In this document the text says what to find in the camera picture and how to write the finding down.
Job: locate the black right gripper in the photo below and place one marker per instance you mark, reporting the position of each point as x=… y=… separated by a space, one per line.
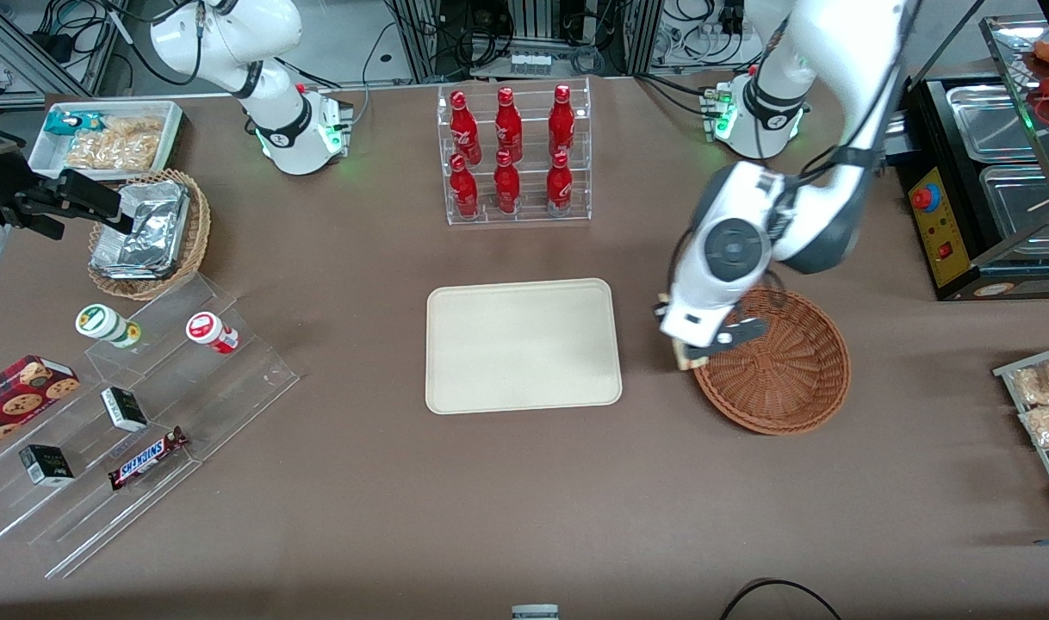
x=6 y=200

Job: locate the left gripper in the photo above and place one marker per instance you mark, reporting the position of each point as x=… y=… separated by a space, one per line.
x=658 y=309

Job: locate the triangular sandwich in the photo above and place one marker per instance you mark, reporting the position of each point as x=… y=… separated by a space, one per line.
x=688 y=357

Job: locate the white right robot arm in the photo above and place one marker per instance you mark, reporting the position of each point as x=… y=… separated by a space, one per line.
x=288 y=129

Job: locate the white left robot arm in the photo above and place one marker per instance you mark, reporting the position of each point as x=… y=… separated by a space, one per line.
x=834 y=207

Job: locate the brown wicker basket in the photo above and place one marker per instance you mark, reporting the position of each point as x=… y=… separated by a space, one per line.
x=783 y=379

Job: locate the light wicker basket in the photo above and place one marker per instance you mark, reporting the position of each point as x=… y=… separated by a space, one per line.
x=193 y=250

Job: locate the beige plastic tray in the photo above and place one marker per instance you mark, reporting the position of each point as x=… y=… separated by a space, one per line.
x=524 y=344

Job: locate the white rectangular bin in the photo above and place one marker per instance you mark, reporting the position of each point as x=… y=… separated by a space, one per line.
x=46 y=155

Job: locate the teal snack packet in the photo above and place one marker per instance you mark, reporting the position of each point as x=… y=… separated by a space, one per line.
x=68 y=123

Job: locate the clear bag of chips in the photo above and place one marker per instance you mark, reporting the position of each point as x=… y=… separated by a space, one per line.
x=120 y=145

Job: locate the silver foil packs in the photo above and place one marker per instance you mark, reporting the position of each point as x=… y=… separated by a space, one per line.
x=150 y=232

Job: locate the green capped small bottle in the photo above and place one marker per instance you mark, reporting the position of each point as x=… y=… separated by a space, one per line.
x=102 y=324

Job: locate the red cola bottle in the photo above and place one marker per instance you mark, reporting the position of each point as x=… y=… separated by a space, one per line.
x=464 y=129
x=507 y=188
x=561 y=120
x=508 y=125
x=464 y=191
x=559 y=188

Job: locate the clear acrylic bottle rack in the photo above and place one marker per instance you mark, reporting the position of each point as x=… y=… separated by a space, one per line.
x=533 y=215

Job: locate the red capped small bottle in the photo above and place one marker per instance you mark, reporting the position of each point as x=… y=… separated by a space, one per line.
x=210 y=331

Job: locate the red plaid cookie box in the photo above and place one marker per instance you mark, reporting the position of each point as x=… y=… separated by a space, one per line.
x=16 y=396

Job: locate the small black carton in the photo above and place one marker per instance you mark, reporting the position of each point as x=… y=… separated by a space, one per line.
x=124 y=409
x=46 y=465

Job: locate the red emergency button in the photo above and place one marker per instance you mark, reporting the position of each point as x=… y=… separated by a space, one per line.
x=925 y=199

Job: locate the clear acrylic stepped shelf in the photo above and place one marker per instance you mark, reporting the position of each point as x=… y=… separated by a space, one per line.
x=232 y=387

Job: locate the black food warmer appliance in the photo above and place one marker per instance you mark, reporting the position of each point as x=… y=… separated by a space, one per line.
x=951 y=232

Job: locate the snickers chocolate bar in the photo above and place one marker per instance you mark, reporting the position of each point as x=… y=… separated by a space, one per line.
x=147 y=458

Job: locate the steel warmer pan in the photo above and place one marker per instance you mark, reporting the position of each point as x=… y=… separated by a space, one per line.
x=990 y=120
x=1015 y=202

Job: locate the small grey device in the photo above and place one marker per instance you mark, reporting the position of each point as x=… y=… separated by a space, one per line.
x=535 y=612

